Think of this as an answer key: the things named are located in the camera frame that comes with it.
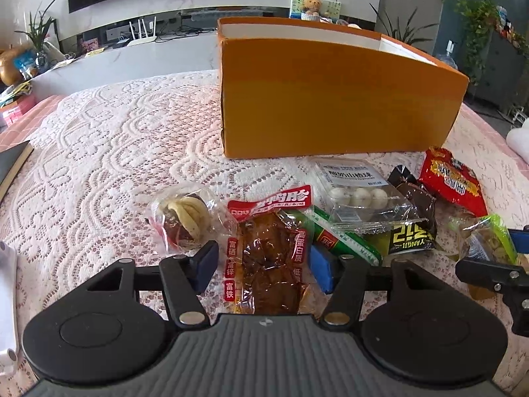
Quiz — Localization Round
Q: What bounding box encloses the colourful picture board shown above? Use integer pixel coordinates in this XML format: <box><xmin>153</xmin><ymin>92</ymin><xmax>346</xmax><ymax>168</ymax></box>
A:
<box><xmin>289</xmin><ymin>0</ymin><xmax>343</xmax><ymax>21</ymax></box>

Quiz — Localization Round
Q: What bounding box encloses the white plastic object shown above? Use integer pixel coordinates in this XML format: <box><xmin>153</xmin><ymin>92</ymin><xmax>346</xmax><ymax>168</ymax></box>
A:
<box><xmin>0</xmin><ymin>240</ymin><xmax>21</xmax><ymax>377</ymax></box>

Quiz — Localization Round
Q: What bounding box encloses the orange cardboard box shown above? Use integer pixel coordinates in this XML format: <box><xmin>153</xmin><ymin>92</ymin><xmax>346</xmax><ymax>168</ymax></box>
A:
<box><xmin>217</xmin><ymin>17</ymin><xmax>469</xmax><ymax>160</ymax></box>

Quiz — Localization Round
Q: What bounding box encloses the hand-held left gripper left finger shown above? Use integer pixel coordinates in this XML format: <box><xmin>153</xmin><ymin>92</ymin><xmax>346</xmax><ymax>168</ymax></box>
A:
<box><xmin>83</xmin><ymin>240</ymin><xmax>220</xmax><ymax>328</ymax></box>

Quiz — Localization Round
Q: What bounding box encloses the white television console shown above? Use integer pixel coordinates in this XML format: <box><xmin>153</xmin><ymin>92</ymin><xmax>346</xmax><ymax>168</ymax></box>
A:
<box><xmin>31</xmin><ymin>6</ymin><xmax>439</xmax><ymax>100</ymax></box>

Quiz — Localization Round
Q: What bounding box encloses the tall leafy potted plant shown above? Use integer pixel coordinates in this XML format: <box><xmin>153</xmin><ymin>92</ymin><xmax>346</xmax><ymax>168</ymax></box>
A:
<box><xmin>370</xmin><ymin>2</ymin><xmax>439</xmax><ymax>46</ymax></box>

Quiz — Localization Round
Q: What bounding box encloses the green clear snack packet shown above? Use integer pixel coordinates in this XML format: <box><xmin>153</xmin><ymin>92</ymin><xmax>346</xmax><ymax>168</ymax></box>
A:
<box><xmin>448</xmin><ymin>214</ymin><xmax>523</xmax><ymax>300</ymax></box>

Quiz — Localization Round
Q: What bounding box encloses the potted green plant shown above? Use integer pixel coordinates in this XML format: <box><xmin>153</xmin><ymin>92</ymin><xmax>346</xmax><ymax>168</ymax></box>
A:
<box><xmin>14</xmin><ymin>0</ymin><xmax>61</xmax><ymax>65</ymax></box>

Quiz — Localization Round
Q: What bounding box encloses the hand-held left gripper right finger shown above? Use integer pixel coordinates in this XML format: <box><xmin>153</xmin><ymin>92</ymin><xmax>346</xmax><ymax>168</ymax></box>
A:
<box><xmin>309</xmin><ymin>245</ymin><xmax>451</xmax><ymax>327</ymax></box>

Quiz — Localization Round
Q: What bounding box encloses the dark book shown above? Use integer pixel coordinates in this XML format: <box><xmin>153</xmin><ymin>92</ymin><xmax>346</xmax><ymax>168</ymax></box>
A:
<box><xmin>0</xmin><ymin>141</ymin><xmax>34</xmax><ymax>203</ymax></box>

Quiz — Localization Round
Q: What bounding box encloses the clear tray of white balls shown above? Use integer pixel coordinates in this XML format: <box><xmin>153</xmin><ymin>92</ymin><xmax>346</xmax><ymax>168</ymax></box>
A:
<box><xmin>311</xmin><ymin>158</ymin><xmax>422</xmax><ymax>236</ymax></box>

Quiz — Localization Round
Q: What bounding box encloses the grey cabinet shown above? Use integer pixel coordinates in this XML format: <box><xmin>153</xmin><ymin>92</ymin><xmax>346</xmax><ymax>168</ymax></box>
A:
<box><xmin>467</xmin><ymin>29</ymin><xmax>529</xmax><ymax>116</ymax></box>

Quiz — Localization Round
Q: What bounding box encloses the trailing ivy plant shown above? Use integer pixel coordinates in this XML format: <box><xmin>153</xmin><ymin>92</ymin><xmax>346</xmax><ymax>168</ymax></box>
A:
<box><xmin>452</xmin><ymin>0</ymin><xmax>501</xmax><ymax>87</ymax></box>

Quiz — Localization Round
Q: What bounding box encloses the stack of colourful magazines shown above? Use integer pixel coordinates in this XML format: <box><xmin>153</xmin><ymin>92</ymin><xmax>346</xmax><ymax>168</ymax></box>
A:
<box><xmin>0</xmin><ymin>80</ymin><xmax>34</xmax><ymax>106</ymax></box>

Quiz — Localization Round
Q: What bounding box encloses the red label braised meat packet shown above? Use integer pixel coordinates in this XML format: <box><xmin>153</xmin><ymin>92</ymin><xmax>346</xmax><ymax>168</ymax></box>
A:
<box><xmin>225</xmin><ymin>185</ymin><xmax>317</xmax><ymax>315</ymax></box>

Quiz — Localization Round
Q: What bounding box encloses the clear packet with brown pastry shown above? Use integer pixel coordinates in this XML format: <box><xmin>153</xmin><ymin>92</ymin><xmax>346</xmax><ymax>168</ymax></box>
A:
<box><xmin>146</xmin><ymin>184</ymin><xmax>240</xmax><ymax>255</ymax></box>

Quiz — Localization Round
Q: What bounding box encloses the white soft object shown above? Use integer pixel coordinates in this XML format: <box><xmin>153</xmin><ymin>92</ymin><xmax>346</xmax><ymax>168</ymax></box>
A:
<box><xmin>506</xmin><ymin>118</ymin><xmax>529</xmax><ymax>154</ymax></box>

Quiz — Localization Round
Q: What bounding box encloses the green sausage packet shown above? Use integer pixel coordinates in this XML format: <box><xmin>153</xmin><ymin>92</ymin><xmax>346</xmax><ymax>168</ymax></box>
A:
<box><xmin>289</xmin><ymin>206</ymin><xmax>383</xmax><ymax>266</ymax></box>

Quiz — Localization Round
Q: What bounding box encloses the white router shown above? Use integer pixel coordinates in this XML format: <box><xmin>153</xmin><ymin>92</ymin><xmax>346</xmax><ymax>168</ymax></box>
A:
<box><xmin>126</xmin><ymin>17</ymin><xmax>160</xmax><ymax>47</ymax></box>

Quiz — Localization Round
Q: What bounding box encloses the red snack packet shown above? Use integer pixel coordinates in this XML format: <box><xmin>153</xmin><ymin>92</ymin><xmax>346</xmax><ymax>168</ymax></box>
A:
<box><xmin>418</xmin><ymin>146</ymin><xmax>489</xmax><ymax>218</ymax></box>

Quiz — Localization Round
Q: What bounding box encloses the pink box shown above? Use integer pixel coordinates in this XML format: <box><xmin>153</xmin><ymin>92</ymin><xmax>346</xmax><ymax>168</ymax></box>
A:
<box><xmin>0</xmin><ymin>93</ymin><xmax>38</xmax><ymax>127</ymax></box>

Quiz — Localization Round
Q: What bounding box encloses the black snack packet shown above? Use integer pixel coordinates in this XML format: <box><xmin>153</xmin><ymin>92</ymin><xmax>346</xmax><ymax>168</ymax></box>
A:
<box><xmin>368</xmin><ymin>164</ymin><xmax>439</xmax><ymax>257</ymax></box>

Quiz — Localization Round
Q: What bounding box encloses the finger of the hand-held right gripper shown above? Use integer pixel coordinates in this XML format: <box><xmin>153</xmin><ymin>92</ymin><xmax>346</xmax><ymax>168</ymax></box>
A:
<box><xmin>455</xmin><ymin>256</ymin><xmax>529</xmax><ymax>335</ymax></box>
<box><xmin>508</xmin><ymin>225</ymin><xmax>529</xmax><ymax>253</ymax></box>

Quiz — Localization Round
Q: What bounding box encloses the clear water bottle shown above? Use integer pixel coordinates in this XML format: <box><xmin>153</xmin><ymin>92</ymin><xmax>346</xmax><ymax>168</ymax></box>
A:
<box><xmin>438</xmin><ymin>40</ymin><xmax>459</xmax><ymax>71</ymax></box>

